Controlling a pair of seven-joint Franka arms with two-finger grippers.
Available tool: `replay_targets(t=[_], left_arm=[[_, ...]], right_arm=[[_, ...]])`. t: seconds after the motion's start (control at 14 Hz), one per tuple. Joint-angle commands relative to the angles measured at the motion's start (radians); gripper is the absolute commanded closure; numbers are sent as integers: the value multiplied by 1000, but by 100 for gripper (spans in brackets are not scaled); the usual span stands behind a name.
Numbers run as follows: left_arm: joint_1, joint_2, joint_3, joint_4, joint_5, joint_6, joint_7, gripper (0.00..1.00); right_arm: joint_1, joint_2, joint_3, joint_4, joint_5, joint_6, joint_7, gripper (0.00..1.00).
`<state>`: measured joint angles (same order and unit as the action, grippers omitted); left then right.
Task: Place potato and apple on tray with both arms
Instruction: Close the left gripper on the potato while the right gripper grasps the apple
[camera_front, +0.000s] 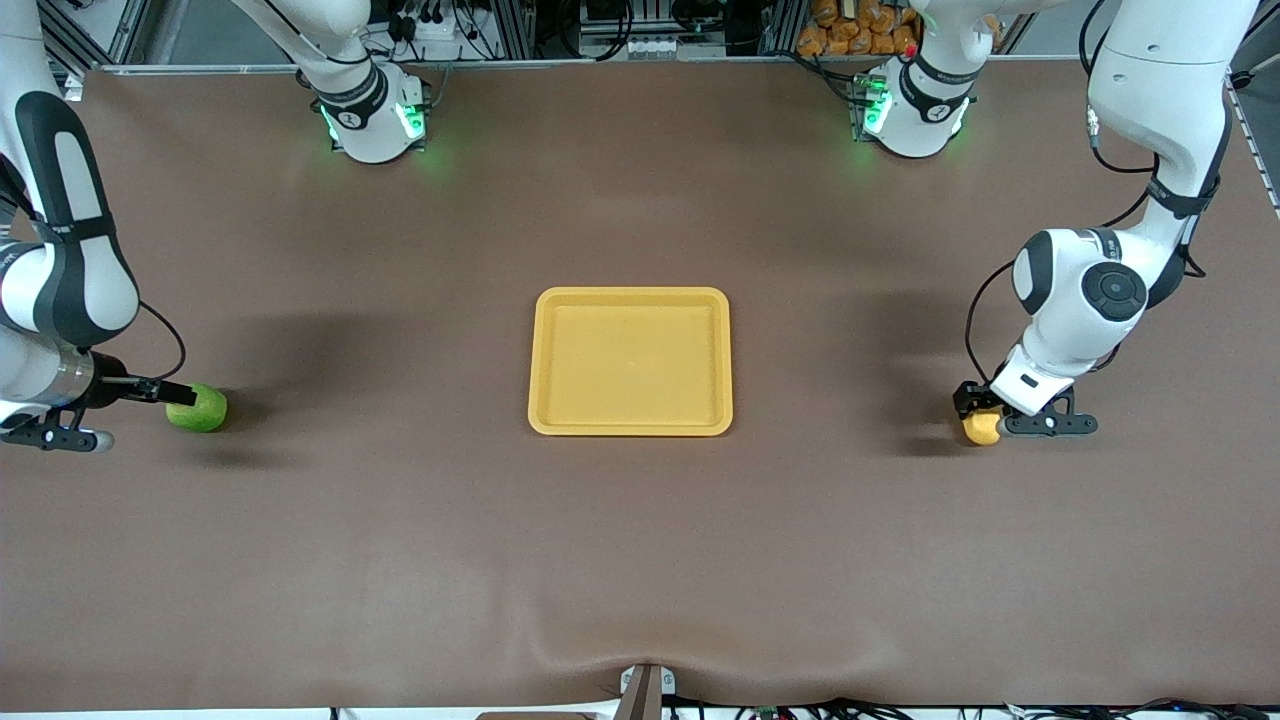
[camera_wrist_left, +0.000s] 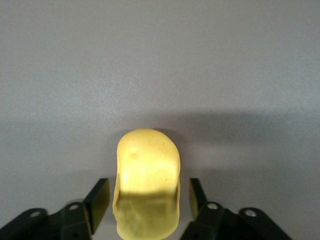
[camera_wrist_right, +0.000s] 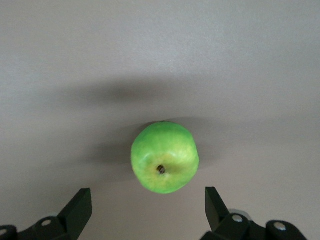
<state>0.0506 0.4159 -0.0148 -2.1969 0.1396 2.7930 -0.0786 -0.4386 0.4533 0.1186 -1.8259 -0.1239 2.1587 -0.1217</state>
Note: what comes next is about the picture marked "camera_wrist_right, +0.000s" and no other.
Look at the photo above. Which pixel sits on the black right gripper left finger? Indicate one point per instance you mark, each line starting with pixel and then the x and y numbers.
pixel 72 215

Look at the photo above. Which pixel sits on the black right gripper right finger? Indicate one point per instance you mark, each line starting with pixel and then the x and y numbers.
pixel 220 220

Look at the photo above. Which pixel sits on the green apple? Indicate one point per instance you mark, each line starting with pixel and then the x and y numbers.
pixel 165 150

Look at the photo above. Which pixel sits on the brown table cloth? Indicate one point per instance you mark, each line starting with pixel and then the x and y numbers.
pixel 75 62

